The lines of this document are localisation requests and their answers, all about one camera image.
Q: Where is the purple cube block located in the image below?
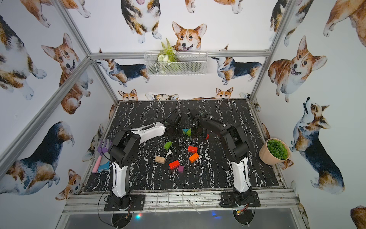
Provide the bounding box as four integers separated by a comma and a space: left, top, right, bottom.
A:
178, 166, 185, 173

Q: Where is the red block lower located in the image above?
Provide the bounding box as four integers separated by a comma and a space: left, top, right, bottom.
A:
169, 160, 180, 170

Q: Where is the purple toy rake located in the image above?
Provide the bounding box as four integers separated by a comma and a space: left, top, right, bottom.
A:
91, 139, 111, 174

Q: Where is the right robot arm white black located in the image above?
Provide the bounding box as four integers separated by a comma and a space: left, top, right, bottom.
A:
187, 109, 253, 208

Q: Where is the red block middle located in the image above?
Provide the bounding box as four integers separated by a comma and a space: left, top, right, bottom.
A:
188, 146, 198, 153

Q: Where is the aluminium cage frame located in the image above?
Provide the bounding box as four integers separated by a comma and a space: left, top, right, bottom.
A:
0, 0, 366, 229

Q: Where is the pink pot green plant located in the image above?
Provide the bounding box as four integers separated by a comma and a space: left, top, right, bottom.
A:
259, 138, 291, 165

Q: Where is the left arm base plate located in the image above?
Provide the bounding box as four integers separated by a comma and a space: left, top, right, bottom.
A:
104, 194, 146, 212

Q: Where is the artificial fern with flower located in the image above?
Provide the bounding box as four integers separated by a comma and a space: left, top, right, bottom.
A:
157, 39, 179, 74

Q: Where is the white wire basket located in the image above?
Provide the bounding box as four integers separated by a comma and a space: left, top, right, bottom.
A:
144, 51, 208, 76

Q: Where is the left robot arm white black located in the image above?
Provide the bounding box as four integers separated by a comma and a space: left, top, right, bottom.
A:
108, 109, 183, 209

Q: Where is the orange block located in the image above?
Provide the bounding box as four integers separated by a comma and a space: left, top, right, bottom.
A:
189, 153, 200, 163

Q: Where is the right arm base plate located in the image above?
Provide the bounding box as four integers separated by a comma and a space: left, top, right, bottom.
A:
219, 190, 261, 208

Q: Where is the natural wood block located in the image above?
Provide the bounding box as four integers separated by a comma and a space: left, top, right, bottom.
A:
154, 156, 166, 164

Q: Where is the blue toy shovel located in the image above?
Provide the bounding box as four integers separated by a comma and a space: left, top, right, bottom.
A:
97, 161, 110, 174

